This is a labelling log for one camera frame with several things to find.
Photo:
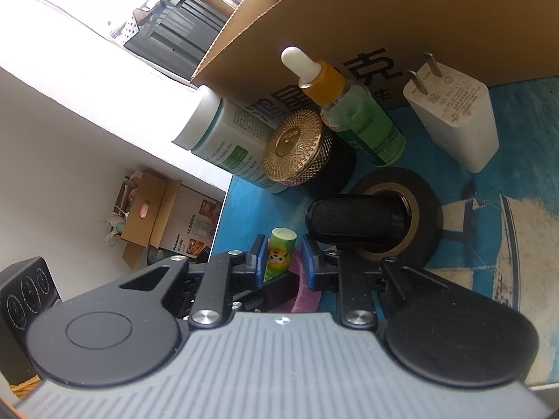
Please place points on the black electrical tape roll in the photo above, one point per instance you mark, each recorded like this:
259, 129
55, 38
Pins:
425, 229

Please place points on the black triple lens camera box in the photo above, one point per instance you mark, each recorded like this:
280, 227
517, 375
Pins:
27, 290

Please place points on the printed appliance carton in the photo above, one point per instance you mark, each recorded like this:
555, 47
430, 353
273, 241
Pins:
186, 221

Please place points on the white green supplement bottle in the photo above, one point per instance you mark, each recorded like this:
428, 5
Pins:
225, 135

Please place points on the blue ocean print mat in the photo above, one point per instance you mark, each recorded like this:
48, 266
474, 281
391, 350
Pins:
501, 225

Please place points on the small open cardboard box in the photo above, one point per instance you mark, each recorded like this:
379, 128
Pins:
145, 202

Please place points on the pink collapsible silicone cup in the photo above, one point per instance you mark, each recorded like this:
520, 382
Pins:
306, 301

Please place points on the green cartoon lip balm tube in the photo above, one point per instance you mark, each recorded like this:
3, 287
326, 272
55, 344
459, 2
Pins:
280, 250

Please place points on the dark grey plastic cabinet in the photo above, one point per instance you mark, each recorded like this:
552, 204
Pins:
176, 35

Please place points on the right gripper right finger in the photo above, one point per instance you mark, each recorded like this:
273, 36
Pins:
311, 258

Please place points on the white USB wall charger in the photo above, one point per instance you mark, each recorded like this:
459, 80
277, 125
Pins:
456, 111

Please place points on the gold lid black jar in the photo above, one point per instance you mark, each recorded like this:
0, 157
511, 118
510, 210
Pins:
304, 154

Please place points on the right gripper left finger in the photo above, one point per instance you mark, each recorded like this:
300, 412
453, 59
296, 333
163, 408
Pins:
255, 260

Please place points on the large brown cardboard box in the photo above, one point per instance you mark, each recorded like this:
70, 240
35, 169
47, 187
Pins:
377, 42

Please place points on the black cylindrical device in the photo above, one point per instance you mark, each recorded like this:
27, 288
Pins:
380, 219

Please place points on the green dropper bottle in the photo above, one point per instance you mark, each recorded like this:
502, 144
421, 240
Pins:
347, 108

